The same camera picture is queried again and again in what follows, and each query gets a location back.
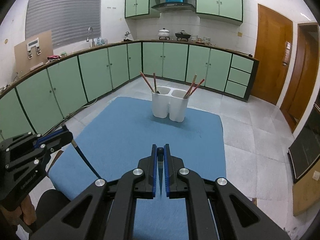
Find cardboard box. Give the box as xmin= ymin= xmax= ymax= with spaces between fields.
xmin=292 ymin=161 xmax=319 ymax=217

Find black chopstick gold band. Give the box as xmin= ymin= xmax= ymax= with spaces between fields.
xmin=157 ymin=147 xmax=164 ymax=183

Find cardboard board with clips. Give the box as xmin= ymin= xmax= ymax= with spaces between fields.
xmin=14 ymin=30 xmax=53 ymax=78

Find person's black trouser leg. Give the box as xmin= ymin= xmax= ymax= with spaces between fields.
xmin=36 ymin=189 xmax=71 ymax=224

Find green lower kitchen cabinets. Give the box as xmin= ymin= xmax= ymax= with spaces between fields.
xmin=1 ymin=41 xmax=259 ymax=140

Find range hood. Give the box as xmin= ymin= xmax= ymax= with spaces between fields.
xmin=151 ymin=0 xmax=196 ymax=12

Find black glass cabinet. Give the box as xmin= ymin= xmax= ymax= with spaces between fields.
xmin=288 ymin=95 xmax=320 ymax=184

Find grey window blind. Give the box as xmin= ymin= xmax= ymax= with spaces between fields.
xmin=25 ymin=0 xmax=101 ymax=49

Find white twin utensil holder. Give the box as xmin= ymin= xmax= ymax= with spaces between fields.
xmin=151 ymin=86 xmax=189 ymax=122

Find wooden door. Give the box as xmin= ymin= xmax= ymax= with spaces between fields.
xmin=251 ymin=4 xmax=293 ymax=105
xmin=280 ymin=23 xmax=319 ymax=132

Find black wok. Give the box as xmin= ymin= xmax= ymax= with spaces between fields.
xmin=175 ymin=30 xmax=191 ymax=41

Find sink faucet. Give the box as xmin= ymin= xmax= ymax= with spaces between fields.
xmin=86 ymin=27 xmax=95 ymax=48

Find red chopstick in holder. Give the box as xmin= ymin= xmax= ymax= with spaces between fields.
xmin=140 ymin=72 xmax=155 ymax=93
xmin=153 ymin=73 xmax=158 ymax=94
xmin=183 ymin=74 xmax=197 ymax=99
xmin=185 ymin=79 xmax=205 ymax=99

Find person's right hand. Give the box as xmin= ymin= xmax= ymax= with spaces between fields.
xmin=1 ymin=194 xmax=37 ymax=226

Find blue tablecloth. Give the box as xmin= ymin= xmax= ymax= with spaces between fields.
xmin=49 ymin=97 xmax=226 ymax=239

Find white cooking pot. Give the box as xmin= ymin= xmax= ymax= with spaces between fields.
xmin=158 ymin=28 xmax=170 ymax=40

